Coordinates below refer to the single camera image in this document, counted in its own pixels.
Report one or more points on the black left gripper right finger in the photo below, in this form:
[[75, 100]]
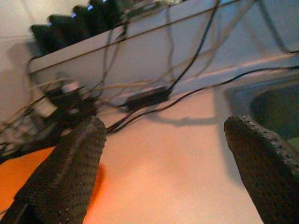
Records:
[[266, 172]]

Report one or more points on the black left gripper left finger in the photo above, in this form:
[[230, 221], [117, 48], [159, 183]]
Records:
[[60, 172]]

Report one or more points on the orange plastic plate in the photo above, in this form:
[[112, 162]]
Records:
[[11, 177]]

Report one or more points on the stainless steel kitchen sink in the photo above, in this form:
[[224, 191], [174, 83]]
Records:
[[268, 109]]

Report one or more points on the black charger with white label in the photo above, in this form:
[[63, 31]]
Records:
[[70, 105]]

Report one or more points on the black power adapter brick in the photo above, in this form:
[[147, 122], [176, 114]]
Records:
[[147, 98]]

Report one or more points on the black rectangular block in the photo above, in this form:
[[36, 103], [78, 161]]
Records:
[[70, 28], [107, 11], [91, 18], [49, 39]]

